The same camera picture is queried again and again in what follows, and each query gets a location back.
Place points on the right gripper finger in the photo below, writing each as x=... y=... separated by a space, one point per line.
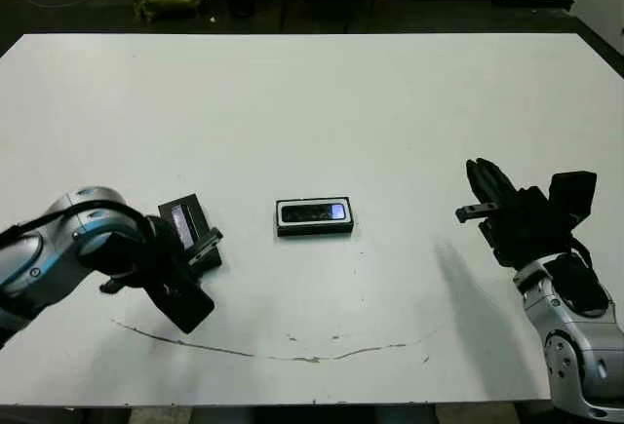
x=482 y=185
x=499 y=180

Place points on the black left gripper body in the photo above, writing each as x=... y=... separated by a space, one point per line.
x=161 y=268

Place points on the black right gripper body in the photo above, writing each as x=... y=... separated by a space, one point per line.
x=526 y=229

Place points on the black printed box lid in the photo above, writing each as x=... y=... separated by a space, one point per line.
x=183 y=221

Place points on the slim black camera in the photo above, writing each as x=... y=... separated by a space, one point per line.
x=312 y=213

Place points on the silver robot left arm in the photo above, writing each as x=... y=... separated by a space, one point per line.
x=63 y=243

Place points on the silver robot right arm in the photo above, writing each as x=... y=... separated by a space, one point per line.
x=575 y=336

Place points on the black box white insert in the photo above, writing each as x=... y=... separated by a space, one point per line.
x=314 y=231

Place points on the white door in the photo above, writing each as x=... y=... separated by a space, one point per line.
x=604 y=5

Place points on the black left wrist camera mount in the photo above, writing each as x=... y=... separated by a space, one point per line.
x=185 y=307

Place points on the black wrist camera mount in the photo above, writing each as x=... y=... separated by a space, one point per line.
x=573 y=195
x=185 y=307

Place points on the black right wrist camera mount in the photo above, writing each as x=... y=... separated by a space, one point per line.
x=573 y=195

